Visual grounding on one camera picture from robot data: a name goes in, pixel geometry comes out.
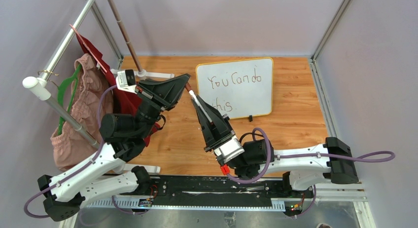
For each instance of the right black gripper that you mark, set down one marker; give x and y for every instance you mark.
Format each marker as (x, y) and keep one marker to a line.
(217, 118)

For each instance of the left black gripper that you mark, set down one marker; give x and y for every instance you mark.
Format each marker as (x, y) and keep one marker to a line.
(164, 95)

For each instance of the brown whiteboard marker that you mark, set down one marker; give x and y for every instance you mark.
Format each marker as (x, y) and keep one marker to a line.
(195, 99)

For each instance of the yellow-framed whiteboard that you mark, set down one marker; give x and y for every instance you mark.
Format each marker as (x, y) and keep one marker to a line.
(240, 89)

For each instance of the brown marker cap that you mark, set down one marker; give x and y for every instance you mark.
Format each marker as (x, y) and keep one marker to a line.
(188, 87)

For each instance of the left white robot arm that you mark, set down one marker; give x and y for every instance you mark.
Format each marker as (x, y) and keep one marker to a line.
(102, 175)

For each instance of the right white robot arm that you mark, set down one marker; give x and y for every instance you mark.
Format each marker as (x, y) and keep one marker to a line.
(247, 162)

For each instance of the red garment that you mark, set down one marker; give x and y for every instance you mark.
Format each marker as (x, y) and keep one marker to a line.
(124, 95)

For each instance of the pink garment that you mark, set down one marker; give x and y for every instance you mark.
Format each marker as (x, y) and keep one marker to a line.
(70, 148)

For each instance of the pink hanger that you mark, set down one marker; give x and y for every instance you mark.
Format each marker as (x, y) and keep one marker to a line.
(80, 37)

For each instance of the metal clothes rack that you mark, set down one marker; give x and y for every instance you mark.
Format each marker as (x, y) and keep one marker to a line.
(37, 85)

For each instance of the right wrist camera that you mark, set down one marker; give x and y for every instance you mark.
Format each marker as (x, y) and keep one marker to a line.
(226, 152)

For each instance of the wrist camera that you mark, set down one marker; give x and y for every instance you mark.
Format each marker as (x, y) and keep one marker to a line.
(126, 79)
(226, 152)

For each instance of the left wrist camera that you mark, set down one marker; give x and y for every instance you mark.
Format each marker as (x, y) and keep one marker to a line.
(126, 79)

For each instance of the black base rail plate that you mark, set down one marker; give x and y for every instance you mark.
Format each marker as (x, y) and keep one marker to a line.
(220, 193)

